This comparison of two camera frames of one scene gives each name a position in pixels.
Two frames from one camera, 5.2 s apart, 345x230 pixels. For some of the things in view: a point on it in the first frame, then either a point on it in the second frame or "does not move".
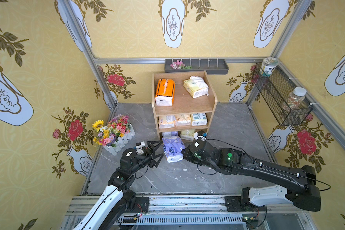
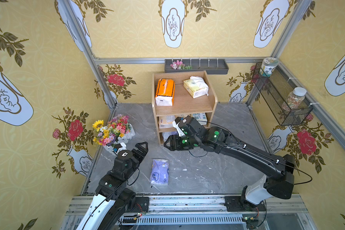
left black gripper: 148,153 → 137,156
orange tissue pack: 165,94 does not move
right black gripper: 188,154 → 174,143
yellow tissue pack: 196,86 does not move
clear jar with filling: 294,98 does not move
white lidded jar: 268,64 does not move
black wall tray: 211,66 does not move
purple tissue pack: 173,146 → 160,172
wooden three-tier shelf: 182,101 does not move
